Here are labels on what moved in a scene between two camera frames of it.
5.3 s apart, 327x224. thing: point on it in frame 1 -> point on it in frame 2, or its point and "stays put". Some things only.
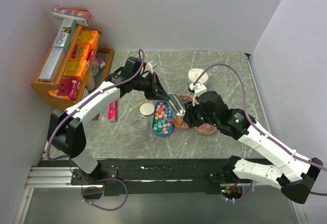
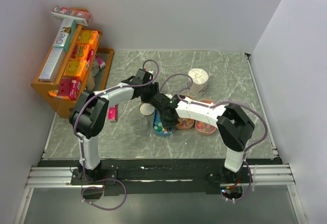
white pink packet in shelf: (101, 63) stays put
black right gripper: (190, 118) -> (167, 124)
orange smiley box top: (89, 37) stays put
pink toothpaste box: (113, 110) stays put
